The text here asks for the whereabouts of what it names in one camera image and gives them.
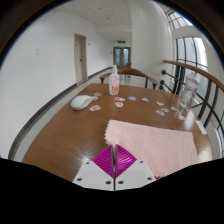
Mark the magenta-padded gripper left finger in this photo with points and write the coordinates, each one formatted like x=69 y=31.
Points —
x=95 y=176

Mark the green exit sign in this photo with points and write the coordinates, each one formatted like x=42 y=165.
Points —
x=121 y=42

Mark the white wall switch plate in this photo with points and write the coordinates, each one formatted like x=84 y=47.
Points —
x=37 y=51

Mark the white computer mouse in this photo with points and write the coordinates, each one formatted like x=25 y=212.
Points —
x=81 y=102

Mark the glass double door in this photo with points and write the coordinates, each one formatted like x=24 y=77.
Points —
x=121 y=56

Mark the white spray bottle orange label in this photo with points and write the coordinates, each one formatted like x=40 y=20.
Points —
x=114 y=83

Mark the tall black-framed window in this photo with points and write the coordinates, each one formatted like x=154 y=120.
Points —
x=191 y=53

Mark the brown wooden chair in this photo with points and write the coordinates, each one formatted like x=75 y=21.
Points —
x=131 y=72

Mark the pink and white sticker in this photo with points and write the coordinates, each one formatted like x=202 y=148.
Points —
x=164 y=109
x=119 y=99

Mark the clear plastic drink bottle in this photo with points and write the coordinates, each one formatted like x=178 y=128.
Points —
x=190 y=90

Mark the blue and white sticker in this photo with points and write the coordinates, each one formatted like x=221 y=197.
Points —
x=181 y=117
x=160 y=112
x=132 y=98
x=145 y=99
x=173 y=108

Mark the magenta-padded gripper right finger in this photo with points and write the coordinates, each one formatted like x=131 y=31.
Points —
x=133 y=175

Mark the black railing with wooden handrail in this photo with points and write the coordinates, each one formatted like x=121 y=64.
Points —
x=200 y=71

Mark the yellow and white sticker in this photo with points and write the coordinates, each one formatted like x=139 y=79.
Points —
x=160 y=103

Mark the round pink sticker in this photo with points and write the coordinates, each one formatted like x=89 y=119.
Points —
x=97 y=94

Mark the beige single door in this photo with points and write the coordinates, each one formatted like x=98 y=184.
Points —
x=80 y=58

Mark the small blue sticker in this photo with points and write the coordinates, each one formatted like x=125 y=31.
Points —
x=95 y=98

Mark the small upper window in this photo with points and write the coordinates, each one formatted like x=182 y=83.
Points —
x=180 y=20

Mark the pink terry towel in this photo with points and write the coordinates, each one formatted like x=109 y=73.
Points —
x=156 y=146

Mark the white paper sheet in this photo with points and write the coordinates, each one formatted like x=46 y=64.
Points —
x=201 y=127

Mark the orange and white sticker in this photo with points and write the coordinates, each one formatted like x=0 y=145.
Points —
x=95 y=107
x=119 y=104

